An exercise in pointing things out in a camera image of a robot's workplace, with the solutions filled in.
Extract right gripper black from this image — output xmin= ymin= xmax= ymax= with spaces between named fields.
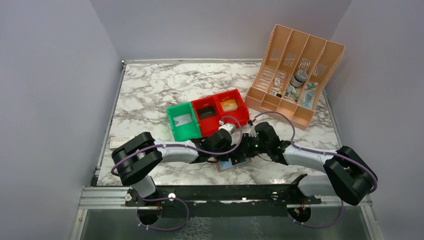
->
xmin=232 ymin=132 xmax=270 ymax=158

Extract brown leather card holder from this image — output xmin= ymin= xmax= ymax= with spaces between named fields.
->
xmin=216 ymin=157 xmax=252 ymax=172

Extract green plastic bin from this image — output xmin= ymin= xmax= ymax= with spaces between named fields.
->
xmin=166 ymin=102 xmax=202 ymax=142

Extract red double plastic bin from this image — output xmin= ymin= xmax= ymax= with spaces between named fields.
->
xmin=191 ymin=89 xmax=250 ymax=137

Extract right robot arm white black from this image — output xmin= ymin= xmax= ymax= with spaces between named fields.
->
xmin=238 ymin=122 xmax=377 ymax=206

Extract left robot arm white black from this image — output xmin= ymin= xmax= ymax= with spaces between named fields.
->
xmin=111 ymin=129 xmax=238 ymax=206

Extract black card in red bin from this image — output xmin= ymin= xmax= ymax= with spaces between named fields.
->
xmin=196 ymin=106 xmax=217 ymax=120

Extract gold card in red bin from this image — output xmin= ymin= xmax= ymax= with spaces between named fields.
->
xmin=220 ymin=99 xmax=239 ymax=113

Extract silver card in green bin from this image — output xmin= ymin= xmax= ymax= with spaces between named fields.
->
xmin=172 ymin=113 xmax=193 ymax=127

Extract white red playing card box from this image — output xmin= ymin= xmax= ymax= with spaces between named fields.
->
xmin=109 ymin=135 xmax=134 ymax=150

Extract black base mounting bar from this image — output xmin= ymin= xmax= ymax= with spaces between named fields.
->
xmin=124 ymin=184 xmax=321 ymax=219

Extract green white tube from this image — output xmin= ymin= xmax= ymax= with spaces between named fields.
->
xmin=304 ymin=82 xmax=319 ymax=90

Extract small items in organizer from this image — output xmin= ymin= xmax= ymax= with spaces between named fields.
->
xmin=268 ymin=77 xmax=317 ymax=109

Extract round jar patterned lid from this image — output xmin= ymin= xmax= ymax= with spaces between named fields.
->
xmin=290 ymin=70 xmax=308 ymax=88

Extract peach desk organizer rack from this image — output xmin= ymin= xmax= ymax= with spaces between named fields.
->
xmin=244 ymin=24 xmax=345 ymax=130

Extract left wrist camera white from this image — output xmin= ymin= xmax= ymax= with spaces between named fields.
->
xmin=218 ymin=120 xmax=237 ymax=135

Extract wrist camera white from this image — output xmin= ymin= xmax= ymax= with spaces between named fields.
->
xmin=218 ymin=120 xmax=237 ymax=135
xmin=247 ymin=118 xmax=258 ymax=138

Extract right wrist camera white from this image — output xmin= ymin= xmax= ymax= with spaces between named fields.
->
xmin=247 ymin=118 xmax=258 ymax=138

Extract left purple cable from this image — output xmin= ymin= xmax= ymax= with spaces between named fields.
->
xmin=110 ymin=115 xmax=244 ymax=232

